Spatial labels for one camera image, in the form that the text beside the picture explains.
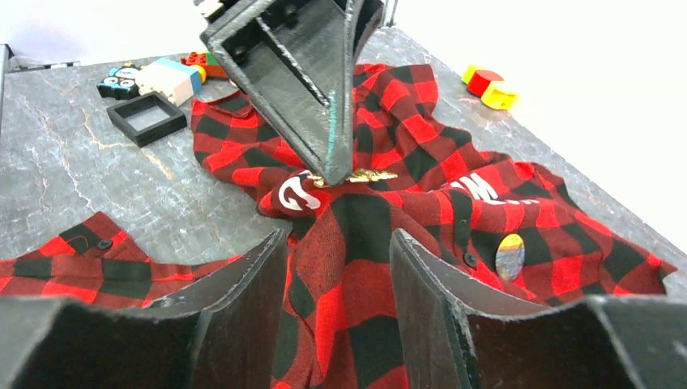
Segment white blue toy brick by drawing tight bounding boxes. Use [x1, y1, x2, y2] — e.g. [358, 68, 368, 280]
[135, 58, 207, 106]

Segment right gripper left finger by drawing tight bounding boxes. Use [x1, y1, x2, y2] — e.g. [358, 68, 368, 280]
[1, 229, 287, 388]

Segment black square frame left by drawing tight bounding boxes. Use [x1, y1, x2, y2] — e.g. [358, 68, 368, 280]
[107, 92, 187, 147]

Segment owl toy block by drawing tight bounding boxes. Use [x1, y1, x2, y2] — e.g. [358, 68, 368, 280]
[96, 62, 142, 100]

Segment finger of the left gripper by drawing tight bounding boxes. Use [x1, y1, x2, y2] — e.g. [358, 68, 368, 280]
[201, 1, 356, 186]
[352, 0, 385, 63]

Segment round holographic badge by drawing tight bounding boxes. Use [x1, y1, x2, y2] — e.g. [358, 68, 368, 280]
[494, 233, 526, 281]

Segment orange red toy brick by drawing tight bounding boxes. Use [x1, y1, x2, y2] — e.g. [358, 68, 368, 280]
[180, 51, 228, 79]

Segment red black plaid shirt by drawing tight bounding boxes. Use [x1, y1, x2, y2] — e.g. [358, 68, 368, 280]
[1, 64, 674, 388]

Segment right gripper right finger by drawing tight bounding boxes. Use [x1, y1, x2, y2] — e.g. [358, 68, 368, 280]
[390, 229, 686, 388]

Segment red cylinder block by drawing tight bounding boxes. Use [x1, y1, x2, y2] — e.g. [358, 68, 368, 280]
[467, 69, 504, 97]

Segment gold brooch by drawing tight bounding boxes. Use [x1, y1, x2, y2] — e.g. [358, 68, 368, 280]
[306, 169, 398, 188]

